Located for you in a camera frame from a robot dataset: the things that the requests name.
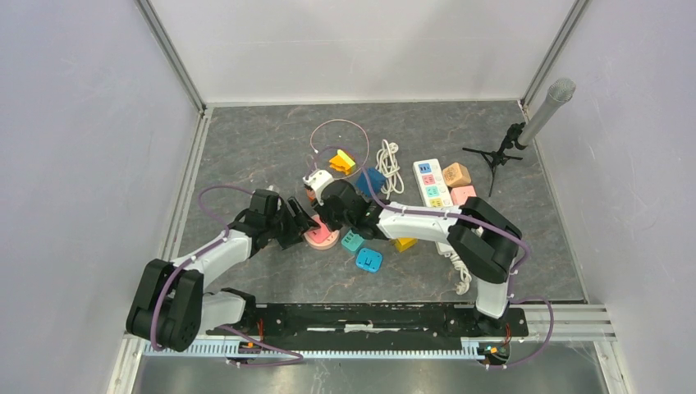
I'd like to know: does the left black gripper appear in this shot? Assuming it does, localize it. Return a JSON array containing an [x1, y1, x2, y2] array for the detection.
[[266, 198, 318, 251]]

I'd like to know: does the hot pink square plug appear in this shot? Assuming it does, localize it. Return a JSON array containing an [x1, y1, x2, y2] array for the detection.
[[304, 227, 331, 244]]

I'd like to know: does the blue cube socket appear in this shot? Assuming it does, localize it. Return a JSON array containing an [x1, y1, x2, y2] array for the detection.
[[355, 167, 387, 196]]

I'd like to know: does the blue plug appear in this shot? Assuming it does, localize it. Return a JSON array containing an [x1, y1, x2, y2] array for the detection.
[[355, 248, 383, 273]]

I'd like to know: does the yellow cube socket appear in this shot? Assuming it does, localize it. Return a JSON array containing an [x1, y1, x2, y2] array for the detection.
[[393, 238, 418, 253]]

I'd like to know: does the beige dragon cube socket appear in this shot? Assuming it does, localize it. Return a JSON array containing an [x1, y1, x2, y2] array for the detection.
[[442, 163, 472, 188]]

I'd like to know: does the pink cube socket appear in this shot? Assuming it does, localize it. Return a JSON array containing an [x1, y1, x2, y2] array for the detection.
[[450, 185, 477, 206]]

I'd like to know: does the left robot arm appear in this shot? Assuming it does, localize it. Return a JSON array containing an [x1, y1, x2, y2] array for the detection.
[[126, 189, 319, 352]]

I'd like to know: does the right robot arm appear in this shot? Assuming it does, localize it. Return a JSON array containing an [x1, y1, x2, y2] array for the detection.
[[304, 177, 530, 335]]

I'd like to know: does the pink round socket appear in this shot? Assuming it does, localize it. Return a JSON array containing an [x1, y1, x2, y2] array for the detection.
[[304, 225, 340, 250]]

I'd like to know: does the teal power strip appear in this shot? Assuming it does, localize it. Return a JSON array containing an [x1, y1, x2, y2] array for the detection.
[[341, 230, 364, 254]]

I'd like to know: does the yellow orange toy block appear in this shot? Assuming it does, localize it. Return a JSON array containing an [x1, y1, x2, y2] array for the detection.
[[328, 149, 356, 176]]

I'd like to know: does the white long power strip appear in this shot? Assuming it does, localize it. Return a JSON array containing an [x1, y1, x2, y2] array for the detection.
[[412, 158, 469, 256]]

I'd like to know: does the black tripod stand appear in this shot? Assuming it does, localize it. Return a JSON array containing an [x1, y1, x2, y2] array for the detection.
[[462, 122, 526, 197]]

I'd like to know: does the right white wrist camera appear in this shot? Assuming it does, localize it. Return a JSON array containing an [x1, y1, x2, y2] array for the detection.
[[303, 169, 335, 205]]

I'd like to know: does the white coiled cord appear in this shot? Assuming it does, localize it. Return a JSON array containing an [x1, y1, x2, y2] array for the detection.
[[376, 139, 405, 201]]

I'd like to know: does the thin pink usb cable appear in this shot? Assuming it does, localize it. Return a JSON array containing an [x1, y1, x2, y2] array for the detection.
[[304, 118, 371, 175]]

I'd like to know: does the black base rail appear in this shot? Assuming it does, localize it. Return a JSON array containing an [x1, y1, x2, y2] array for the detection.
[[233, 302, 529, 351]]

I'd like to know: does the white strip power cord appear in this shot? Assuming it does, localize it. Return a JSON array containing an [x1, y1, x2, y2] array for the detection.
[[449, 251, 473, 296]]

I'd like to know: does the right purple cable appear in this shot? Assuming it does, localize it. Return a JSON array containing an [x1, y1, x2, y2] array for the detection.
[[304, 145, 556, 369]]

